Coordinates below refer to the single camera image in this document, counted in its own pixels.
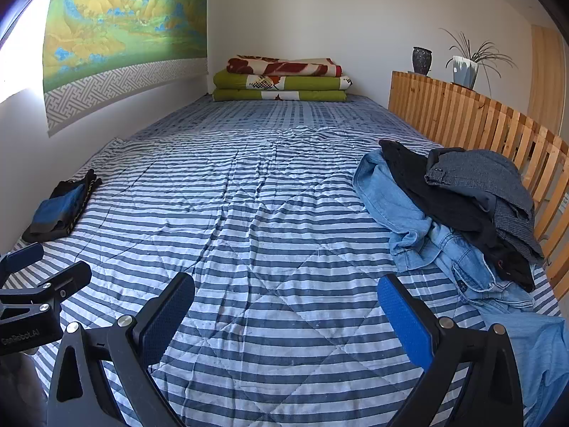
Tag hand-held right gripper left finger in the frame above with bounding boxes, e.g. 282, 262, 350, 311
47, 271, 196, 427

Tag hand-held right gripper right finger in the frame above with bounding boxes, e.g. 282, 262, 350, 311
377, 273, 525, 427

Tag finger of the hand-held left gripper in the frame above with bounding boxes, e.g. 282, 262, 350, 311
0, 242, 45, 279
0, 262, 92, 316

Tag grey shirt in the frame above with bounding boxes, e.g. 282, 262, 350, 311
424, 148, 546, 264

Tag folded black and blue clothes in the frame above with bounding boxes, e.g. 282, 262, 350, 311
21, 169, 103, 244

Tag pile of blue dark clothes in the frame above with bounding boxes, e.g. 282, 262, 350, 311
353, 149, 539, 310

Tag black garment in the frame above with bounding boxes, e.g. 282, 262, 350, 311
379, 140, 536, 293

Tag light blue garment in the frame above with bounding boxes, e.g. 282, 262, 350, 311
482, 310, 569, 427

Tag blue white striped bed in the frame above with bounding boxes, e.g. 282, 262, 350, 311
0, 95, 562, 427

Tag wooden slatted headboard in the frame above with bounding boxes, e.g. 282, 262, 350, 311
388, 70, 569, 305

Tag folded green quilt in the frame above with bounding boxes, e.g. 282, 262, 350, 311
212, 70, 355, 102

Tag potted plant in white pot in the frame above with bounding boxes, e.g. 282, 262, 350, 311
439, 28, 519, 94

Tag dark ceramic vase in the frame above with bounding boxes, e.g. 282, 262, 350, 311
411, 46, 433, 76

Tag folded red floral blanket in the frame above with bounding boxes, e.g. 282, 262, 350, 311
226, 56, 344, 78

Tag wooden door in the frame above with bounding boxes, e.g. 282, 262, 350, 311
528, 24, 566, 136

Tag landscape painting wall poster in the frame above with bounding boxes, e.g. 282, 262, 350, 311
42, 0, 209, 138

